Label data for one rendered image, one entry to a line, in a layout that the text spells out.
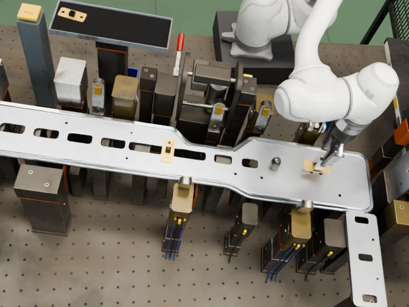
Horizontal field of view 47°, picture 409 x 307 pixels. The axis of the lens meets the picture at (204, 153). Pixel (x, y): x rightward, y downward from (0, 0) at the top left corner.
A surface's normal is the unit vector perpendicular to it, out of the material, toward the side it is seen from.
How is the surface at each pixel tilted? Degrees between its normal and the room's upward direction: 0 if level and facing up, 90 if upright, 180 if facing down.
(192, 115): 0
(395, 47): 0
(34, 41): 90
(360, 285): 0
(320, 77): 9
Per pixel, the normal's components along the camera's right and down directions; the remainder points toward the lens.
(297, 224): 0.15, -0.51
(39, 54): -0.07, 0.85
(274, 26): 0.25, 0.83
